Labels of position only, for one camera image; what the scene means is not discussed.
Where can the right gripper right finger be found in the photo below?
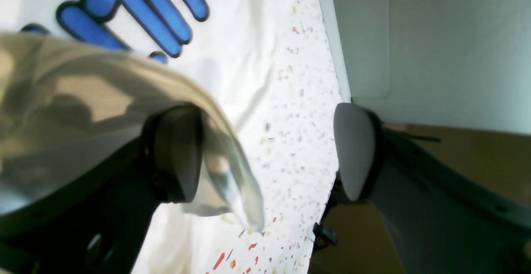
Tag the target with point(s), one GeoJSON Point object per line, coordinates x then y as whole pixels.
{"type": "Point", "coordinates": [439, 221]}

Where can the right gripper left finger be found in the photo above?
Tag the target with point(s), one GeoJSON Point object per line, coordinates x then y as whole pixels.
{"type": "Point", "coordinates": [85, 207]}

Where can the white printed T-shirt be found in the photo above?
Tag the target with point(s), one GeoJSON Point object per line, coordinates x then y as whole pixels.
{"type": "Point", "coordinates": [110, 62]}

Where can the terrazzo patterned tablecloth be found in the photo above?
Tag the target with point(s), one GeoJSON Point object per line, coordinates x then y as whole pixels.
{"type": "Point", "coordinates": [290, 145]}

